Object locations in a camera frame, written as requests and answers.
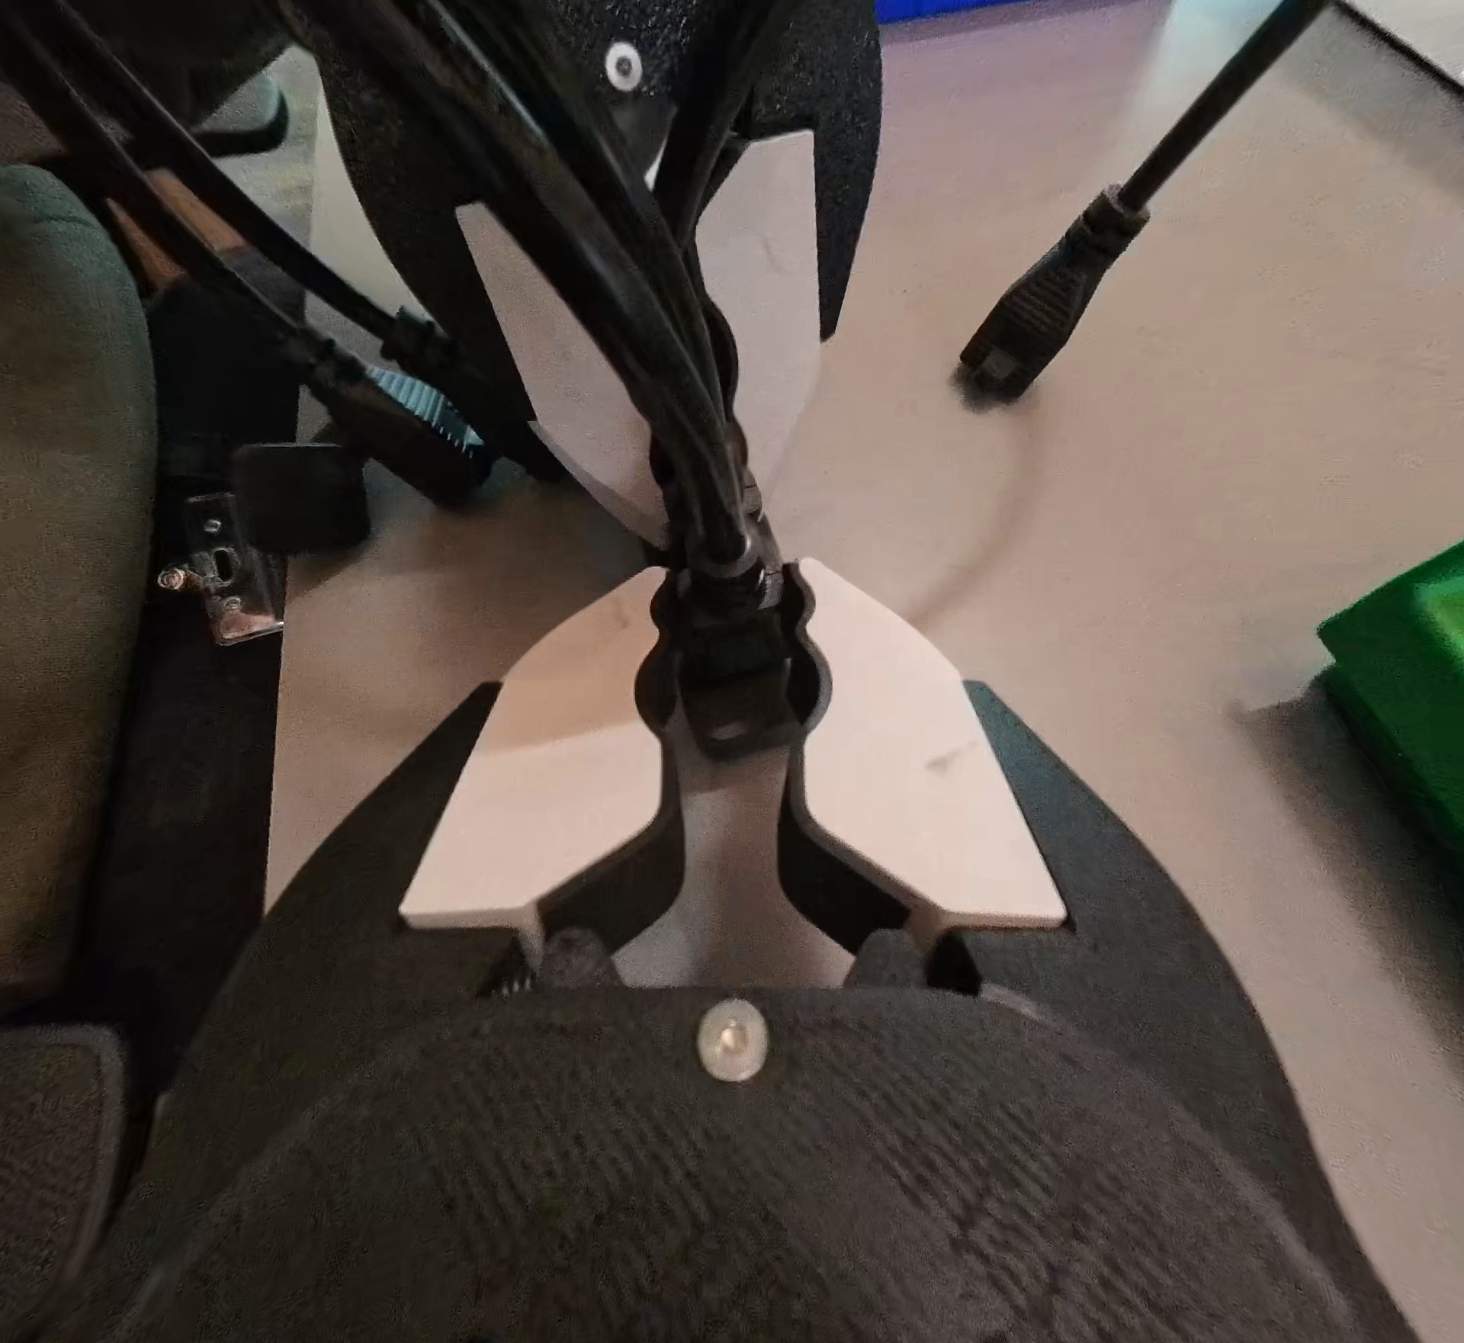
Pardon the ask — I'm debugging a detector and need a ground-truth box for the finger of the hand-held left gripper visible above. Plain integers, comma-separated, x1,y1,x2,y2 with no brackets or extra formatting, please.
690,131,824,497
453,202,679,550

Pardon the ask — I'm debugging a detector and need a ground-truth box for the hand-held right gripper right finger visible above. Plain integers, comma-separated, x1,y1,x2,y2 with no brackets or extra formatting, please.
780,556,1069,929

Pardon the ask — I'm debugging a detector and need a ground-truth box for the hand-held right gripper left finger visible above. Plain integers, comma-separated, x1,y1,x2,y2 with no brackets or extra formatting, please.
397,564,690,933

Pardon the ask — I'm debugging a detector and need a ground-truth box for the black cable bundle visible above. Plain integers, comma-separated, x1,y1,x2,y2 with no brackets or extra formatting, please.
217,0,904,583

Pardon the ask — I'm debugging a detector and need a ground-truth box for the black square block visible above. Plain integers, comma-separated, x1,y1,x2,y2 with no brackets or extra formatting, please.
231,441,368,556

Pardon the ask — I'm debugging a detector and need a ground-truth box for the green box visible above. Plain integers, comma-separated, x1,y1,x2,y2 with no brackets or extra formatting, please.
1314,545,1464,853

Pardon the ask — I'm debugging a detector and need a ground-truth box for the olive green fabric chair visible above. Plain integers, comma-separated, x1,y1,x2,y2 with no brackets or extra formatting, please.
0,162,158,1006

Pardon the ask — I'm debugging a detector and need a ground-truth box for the black cable with ribbed plug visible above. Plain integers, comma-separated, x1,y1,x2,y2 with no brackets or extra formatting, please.
0,0,495,506

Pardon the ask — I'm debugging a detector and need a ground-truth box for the black cable with ribbed connector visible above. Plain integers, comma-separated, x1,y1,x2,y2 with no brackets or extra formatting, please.
958,0,1436,403

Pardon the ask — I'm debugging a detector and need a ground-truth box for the metal clamp bracket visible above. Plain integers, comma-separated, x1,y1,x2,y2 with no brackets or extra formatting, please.
156,489,286,648

